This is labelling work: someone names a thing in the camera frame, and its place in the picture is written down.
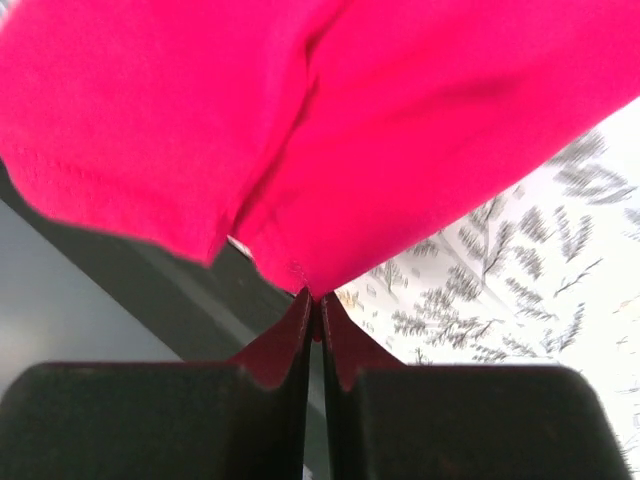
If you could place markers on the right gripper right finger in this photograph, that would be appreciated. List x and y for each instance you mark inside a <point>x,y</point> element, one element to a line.
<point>388,420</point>

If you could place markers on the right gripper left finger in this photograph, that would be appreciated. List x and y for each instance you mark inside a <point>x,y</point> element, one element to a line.
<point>243,418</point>

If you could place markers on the bright pink t shirt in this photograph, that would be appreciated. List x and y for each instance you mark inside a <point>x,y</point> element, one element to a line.
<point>325,136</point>

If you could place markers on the floral patterned table mat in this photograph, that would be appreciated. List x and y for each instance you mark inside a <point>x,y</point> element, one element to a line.
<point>547,272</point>

